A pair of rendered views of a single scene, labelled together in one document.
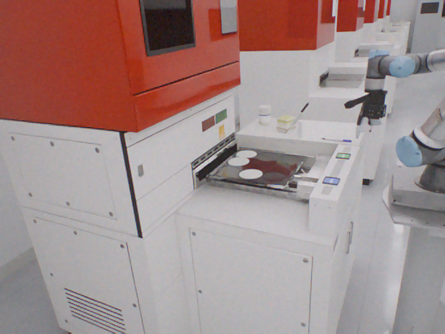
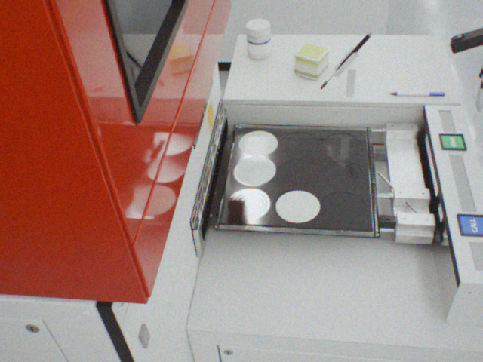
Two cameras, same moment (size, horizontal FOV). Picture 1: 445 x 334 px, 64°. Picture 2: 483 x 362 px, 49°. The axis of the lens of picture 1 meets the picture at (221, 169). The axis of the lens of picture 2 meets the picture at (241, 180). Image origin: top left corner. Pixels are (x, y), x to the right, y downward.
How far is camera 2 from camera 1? 0.75 m
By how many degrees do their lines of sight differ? 26
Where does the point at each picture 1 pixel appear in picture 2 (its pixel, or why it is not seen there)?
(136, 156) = (133, 321)
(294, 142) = (341, 106)
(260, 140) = (275, 108)
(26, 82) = not seen: outside the picture
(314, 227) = (459, 317)
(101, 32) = (16, 124)
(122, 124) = (105, 292)
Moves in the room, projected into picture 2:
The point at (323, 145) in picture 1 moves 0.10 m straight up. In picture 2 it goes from (395, 107) to (401, 75)
